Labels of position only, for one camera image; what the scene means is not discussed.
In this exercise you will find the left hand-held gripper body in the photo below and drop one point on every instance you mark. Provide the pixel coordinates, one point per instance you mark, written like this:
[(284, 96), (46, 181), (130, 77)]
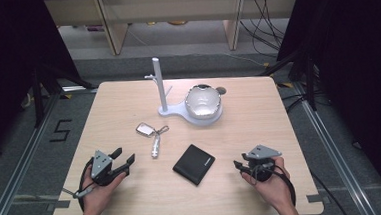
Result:
[(100, 163)]

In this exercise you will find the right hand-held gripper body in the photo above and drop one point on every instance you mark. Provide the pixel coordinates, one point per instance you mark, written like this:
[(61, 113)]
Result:
[(263, 153)]

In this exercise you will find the key bunch with silver fob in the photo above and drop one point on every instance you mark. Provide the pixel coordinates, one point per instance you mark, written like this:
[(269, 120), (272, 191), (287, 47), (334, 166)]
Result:
[(144, 129)]

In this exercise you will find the black leather wallet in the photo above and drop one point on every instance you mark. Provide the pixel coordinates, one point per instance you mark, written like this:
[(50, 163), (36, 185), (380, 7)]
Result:
[(193, 164)]

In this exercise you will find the silver rimmed white bowl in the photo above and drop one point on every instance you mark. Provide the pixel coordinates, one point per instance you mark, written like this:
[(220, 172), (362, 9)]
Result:
[(203, 101)]

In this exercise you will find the white key stand with hooks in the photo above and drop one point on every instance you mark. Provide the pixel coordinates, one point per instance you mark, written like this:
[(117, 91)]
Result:
[(159, 86)]

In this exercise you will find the person's left hand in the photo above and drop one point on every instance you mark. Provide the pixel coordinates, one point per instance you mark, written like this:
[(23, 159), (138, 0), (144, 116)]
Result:
[(98, 196)]

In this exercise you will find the person's right hand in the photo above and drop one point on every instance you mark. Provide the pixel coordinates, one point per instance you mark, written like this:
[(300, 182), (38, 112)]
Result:
[(275, 189)]

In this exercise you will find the small dark round disc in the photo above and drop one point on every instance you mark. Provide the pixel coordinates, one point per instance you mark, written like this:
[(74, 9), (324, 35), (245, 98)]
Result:
[(222, 90)]

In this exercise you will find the black metal stand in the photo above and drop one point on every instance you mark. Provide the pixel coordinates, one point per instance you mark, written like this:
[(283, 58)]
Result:
[(38, 96), (310, 80)]

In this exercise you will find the dark curtain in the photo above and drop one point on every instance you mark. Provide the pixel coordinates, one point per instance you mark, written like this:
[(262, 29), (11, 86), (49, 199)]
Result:
[(4, 48), (359, 60)]

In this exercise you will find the yellow round object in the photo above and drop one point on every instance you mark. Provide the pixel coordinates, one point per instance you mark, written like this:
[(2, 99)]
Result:
[(177, 22)]

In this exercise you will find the light wooden desk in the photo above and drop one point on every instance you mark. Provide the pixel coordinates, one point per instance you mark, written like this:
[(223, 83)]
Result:
[(172, 6)]

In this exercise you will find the aluminium floor rail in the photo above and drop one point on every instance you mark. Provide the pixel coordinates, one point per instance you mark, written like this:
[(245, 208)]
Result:
[(4, 202), (331, 152)]

